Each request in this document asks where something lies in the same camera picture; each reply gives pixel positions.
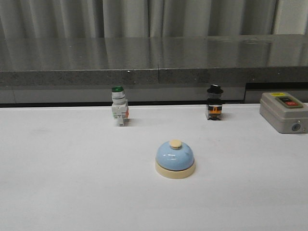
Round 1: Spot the grey stone counter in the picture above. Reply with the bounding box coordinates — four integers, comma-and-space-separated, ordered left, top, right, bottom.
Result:
0, 35, 308, 106

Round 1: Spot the black rotary selector switch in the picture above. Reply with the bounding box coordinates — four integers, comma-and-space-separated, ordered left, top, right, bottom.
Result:
206, 84, 223, 120

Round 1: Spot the light blue desk bell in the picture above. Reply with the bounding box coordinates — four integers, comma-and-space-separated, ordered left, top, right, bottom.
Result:
155, 140, 195, 179

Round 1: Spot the green pushbutton switch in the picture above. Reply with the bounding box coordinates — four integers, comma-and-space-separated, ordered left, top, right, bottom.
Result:
112, 86, 129, 126

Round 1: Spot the grey curtain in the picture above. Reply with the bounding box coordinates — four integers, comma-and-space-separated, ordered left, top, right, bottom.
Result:
0, 0, 308, 39

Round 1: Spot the grey push button switch box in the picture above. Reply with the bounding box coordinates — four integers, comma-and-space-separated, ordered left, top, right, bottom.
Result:
260, 92, 308, 134

